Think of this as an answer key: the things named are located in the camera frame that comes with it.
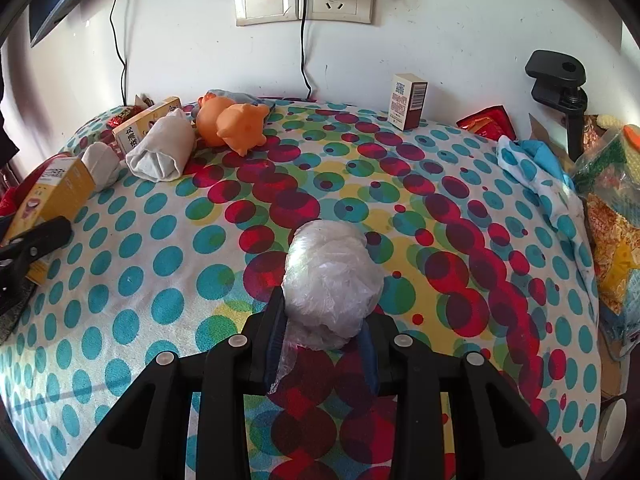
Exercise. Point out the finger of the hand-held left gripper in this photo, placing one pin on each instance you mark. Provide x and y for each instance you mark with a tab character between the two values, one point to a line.
40	237

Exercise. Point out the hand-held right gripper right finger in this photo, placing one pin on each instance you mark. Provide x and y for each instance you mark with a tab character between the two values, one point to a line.
430	400

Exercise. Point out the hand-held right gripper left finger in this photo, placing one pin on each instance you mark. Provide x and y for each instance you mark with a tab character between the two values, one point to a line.
225	400

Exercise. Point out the large yellow cartoon box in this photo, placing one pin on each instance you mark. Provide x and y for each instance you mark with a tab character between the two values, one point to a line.
55	195

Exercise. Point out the round red tray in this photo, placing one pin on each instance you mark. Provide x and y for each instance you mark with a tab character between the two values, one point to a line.
15	195

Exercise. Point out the clear plastic bag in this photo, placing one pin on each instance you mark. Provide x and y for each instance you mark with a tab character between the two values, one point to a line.
330	280

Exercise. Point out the small rolled white sock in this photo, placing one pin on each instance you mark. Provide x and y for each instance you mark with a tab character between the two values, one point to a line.
102	165

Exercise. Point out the dark hanging clothing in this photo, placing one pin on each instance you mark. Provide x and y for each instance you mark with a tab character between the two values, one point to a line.
6	125

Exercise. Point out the polka dot blanket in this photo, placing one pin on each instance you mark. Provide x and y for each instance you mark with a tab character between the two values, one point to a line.
450	260

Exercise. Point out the small red foil packet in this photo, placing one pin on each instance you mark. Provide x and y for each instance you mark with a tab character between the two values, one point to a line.
120	116

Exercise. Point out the large rolled white sock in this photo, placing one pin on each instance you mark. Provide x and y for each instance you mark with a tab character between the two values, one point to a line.
160	150

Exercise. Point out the long yellow cartoon box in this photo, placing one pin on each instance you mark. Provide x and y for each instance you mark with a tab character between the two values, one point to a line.
140	127

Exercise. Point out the brown paper piece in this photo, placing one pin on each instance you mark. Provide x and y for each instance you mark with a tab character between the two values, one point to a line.
142	101

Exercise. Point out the orange toy pig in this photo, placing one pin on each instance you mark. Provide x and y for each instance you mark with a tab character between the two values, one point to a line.
235	125

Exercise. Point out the yellow patterned packet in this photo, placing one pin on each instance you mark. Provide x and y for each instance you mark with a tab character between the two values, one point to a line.
617	250

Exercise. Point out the light blue cloth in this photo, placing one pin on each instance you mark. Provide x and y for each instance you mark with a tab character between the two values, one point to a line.
250	99

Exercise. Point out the white blue dotted cloth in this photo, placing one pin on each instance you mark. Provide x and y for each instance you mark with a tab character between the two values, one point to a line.
535	165

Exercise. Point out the red snack packet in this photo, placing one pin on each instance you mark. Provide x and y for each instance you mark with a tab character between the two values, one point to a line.
487	122

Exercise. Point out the cardboard piece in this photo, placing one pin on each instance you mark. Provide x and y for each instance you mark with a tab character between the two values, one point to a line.
545	135

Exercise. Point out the small white brown box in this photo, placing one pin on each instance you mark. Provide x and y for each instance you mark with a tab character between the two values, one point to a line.
407	102

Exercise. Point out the clear bag of colourful items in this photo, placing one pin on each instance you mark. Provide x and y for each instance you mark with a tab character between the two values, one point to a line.
610	160

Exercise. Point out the black clamp mount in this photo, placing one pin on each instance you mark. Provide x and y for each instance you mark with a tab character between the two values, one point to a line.
560	85

